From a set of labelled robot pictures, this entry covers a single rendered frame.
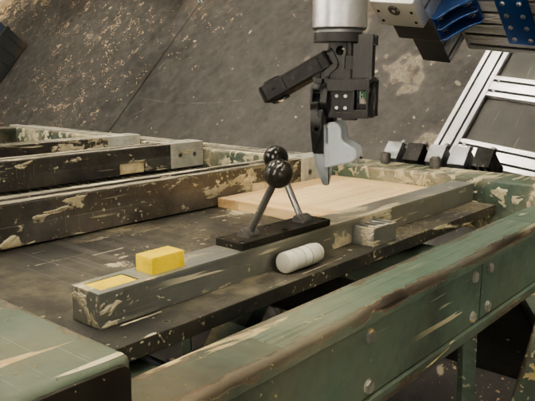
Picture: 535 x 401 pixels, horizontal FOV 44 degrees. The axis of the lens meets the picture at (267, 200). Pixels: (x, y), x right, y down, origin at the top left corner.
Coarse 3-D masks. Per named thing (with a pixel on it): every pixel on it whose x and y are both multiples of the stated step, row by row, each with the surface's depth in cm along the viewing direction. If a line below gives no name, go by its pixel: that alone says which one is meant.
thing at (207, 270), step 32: (416, 192) 128; (448, 192) 130; (352, 224) 104; (192, 256) 82; (224, 256) 82; (256, 256) 87; (128, 288) 71; (160, 288) 74; (192, 288) 78; (96, 320) 69; (128, 320) 71
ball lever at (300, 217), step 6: (270, 150) 98; (276, 150) 98; (282, 150) 98; (264, 156) 98; (270, 156) 98; (276, 156) 97; (282, 156) 98; (264, 162) 99; (288, 186) 98; (288, 192) 98; (294, 198) 98; (294, 204) 98; (300, 210) 98; (294, 216) 97; (300, 216) 96; (306, 216) 97; (300, 222) 96; (306, 222) 97
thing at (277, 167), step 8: (272, 160) 83; (280, 160) 83; (264, 168) 84; (272, 168) 82; (280, 168) 82; (288, 168) 82; (264, 176) 83; (272, 176) 82; (280, 176) 82; (288, 176) 82; (272, 184) 83; (280, 184) 82; (288, 184) 84; (272, 192) 85; (264, 200) 85; (264, 208) 86; (256, 216) 87; (256, 224) 87; (240, 232) 88; (248, 232) 87; (256, 232) 88
